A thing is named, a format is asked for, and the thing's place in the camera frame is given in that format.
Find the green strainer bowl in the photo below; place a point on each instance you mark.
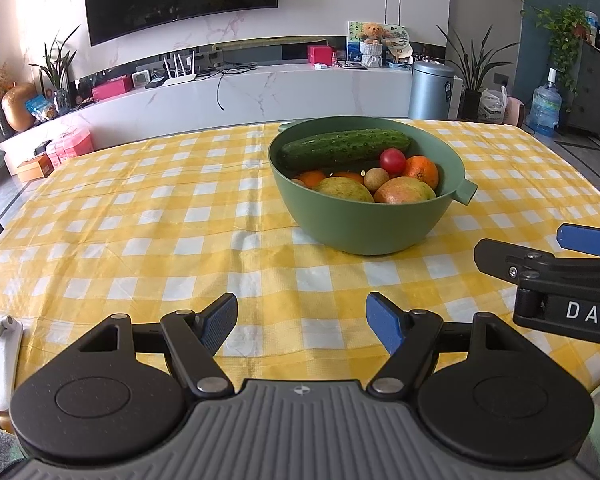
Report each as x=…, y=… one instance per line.
x=360, y=230

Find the pink heater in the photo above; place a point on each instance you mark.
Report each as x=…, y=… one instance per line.
x=515, y=112

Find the pink flat box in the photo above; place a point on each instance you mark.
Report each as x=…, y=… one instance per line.
x=111, y=88

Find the wall outlet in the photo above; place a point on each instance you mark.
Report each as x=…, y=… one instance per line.
x=501, y=80

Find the red green mango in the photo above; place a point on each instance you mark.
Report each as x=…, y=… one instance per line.
x=405, y=191

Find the teddy bear bouquet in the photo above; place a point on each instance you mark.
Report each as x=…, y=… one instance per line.
x=371, y=42

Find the green pothos plant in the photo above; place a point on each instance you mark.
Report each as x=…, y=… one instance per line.
x=562, y=35

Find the yellow green pear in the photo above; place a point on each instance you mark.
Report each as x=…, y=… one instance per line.
x=342, y=191

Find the pink storage boxes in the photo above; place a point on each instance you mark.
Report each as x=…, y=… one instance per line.
x=71, y=147

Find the red box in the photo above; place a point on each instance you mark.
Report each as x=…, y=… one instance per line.
x=320, y=55

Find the yellow checkered tablecloth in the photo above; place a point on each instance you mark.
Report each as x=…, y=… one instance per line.
x=155, y=240

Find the white router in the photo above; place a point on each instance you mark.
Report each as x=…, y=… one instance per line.
x=179, y=80

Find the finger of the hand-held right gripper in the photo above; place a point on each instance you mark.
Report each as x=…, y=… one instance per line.
x=585, y=240
x=570, y=272

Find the tall leafy potted plant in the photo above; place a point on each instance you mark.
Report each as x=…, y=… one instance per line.
x=472, y=67

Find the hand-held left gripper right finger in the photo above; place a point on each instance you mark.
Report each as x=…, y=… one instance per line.
x=384, y=322

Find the copper vase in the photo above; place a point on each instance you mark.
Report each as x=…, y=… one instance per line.
x=17, y=109

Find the blue water bottle with pump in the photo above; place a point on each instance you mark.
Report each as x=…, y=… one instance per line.
x=545, y=107

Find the round printed hand fan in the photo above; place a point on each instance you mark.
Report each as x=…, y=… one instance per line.
x=399, y=42

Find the colourful drawing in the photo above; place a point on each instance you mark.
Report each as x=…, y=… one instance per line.
x=352, y=42

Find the blue snack bag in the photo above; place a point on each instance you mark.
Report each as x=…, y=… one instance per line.
x=41, y=109

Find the blue grey cabinet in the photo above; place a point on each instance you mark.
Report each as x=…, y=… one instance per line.
x=597, y=90

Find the small brown longan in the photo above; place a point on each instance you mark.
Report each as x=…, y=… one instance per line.
x=297, y=184
x=372, y=177

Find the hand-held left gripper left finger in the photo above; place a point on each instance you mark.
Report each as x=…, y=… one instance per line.
x=219, y=322

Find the blue grey trash can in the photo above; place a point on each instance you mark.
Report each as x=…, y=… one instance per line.
x=430, y=91

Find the orange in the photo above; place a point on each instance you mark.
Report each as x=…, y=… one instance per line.
x=347, y=176
x=421, y=172
x=310, y=179

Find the small black device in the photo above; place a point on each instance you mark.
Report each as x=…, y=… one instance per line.
x=155, y=83

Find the green cucumber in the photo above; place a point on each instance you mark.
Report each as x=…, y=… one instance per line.
x=340, y=147

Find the white plastic bag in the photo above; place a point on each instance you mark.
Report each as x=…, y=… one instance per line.
x=492, y=105

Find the orange cardboard box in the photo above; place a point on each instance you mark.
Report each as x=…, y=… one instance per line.
x=34, y=169

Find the red tomato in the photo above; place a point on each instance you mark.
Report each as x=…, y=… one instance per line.
x=392, y=161

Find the white metal bracket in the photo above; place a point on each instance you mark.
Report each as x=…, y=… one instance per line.
x=2, y=355

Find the small white clock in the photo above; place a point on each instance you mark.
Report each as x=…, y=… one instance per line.
x=140, y=79

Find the black case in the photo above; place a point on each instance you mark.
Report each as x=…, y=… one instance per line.
x=42, y=147

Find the orchid plant in glass vase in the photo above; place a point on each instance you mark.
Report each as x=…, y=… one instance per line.
x=56, y=67

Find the white marble television cabinet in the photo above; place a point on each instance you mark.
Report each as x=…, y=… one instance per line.
x=305, y=95

